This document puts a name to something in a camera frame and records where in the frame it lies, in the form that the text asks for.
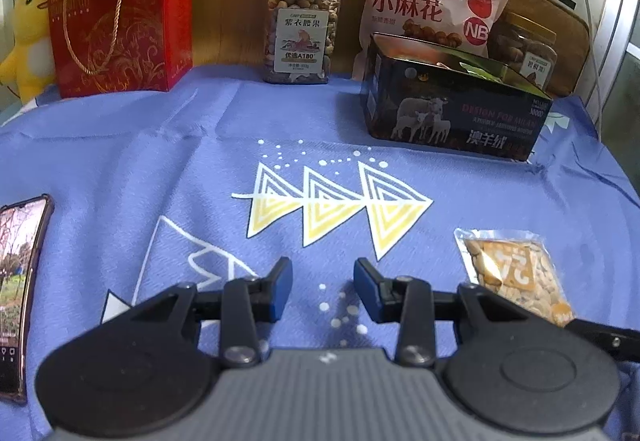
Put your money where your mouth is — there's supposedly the clear nut packet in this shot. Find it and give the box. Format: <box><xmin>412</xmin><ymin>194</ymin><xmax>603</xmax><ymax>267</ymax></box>
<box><xmin>454</xmin><ymin>227</ymin><xmax>576</xmax><ymax>328</ymax></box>

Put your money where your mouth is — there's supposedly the black box with sheep print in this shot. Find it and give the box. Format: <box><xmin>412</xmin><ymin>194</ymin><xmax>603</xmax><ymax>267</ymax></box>
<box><xmin>360</xmin><ymin>32</ymin><xmax>555</xmax><ymax>163</ymax></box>

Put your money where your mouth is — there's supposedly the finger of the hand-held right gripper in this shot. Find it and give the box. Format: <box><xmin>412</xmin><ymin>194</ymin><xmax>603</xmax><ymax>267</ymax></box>
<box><xmin>565</xmin><ymin>318</ymin><xmax>640</xmax><ymax>364</ymax></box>

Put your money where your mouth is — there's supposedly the red gift box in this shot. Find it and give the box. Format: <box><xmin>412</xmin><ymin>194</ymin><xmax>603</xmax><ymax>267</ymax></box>
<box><xmin>47</xmin><ymin>0</ymin><xmax>196</xmax><ymax>98</ymax></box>

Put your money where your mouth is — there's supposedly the nut jar with dark label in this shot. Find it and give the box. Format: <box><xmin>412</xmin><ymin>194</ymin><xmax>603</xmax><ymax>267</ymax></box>
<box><xmin>487</xmin><ymin>11</ymin><xmax>558</xmax><ymax>89</ymax></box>

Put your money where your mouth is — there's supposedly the brown cushion board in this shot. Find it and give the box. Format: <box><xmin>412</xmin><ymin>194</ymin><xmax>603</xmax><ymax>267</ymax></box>
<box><xmin>500</xmin><ymin>0</ymin><xmax>591</xmax><ymax>97</ymax></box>

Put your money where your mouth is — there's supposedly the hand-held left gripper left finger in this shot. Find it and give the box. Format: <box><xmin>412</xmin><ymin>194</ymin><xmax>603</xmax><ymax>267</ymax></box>
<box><xmin>102</xmin><ymin>256</ymin><xmax>293</xmax><ymax>368</ymax></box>

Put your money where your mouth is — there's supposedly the white cable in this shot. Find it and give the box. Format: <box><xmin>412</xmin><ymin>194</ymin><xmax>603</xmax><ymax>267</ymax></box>
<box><xmin>570</xmin><ymin>0</ymin><xmax>603</xmax><ymax>122</ymax></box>

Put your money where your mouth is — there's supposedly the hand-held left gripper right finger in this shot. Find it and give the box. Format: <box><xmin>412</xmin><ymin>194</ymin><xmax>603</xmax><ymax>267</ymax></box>
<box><xmin>353</xmin><ymin>257</ymin><xmax>538</xmax><ymax>367</ymax></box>

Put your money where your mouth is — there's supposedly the light green packet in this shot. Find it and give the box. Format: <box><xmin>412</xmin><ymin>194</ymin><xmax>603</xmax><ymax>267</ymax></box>
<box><xmin>460</xmin><ymin>61</ymin><xmax>506</xmax><ymax>82</ymax></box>

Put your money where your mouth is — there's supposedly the blue printed tablecloth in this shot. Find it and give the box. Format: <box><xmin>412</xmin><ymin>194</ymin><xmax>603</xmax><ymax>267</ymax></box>
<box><xmin>0</xmin><ymin>64</ymin><xmax>640</xmax><ymax>441</ymax></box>

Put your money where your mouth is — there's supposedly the smartphone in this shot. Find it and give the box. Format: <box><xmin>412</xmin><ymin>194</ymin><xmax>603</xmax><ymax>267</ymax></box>
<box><xmin>0</xmin><ymin>194</ymin><xmax>55</xmax><ymax>404</ymax></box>

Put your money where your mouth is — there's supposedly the nut jar with white label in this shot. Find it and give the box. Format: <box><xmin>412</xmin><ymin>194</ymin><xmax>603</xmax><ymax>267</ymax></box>
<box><xmin>263</xmin><ymin>0</ymin><xmax>342</xmax><ymax>85</ymax></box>

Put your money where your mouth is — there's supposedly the yellow duck plush toy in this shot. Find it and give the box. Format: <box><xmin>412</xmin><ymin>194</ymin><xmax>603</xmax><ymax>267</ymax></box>
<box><xmin>0</xmin><ymin>0</ymin><xmax>58</xmax><ymax>103</ymax></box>

